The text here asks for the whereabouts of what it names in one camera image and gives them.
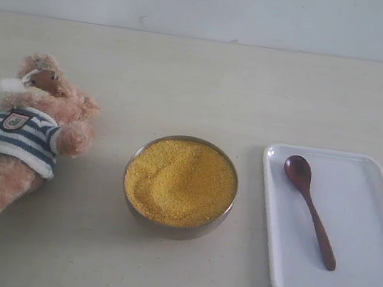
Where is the dark brown wooden spoon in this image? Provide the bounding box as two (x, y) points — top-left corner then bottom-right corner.
(284, 155), (337, 271)

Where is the pink teddy bear striped shirt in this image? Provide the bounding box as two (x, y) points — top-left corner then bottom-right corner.
(0, 54), (100, 214)

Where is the metal bowl of yellow millet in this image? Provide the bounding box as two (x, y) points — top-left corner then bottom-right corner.
(123, 135), (239, 240)

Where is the white rectangular plastic tray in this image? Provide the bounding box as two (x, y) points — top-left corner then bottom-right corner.
(263, 143), (383, 287)

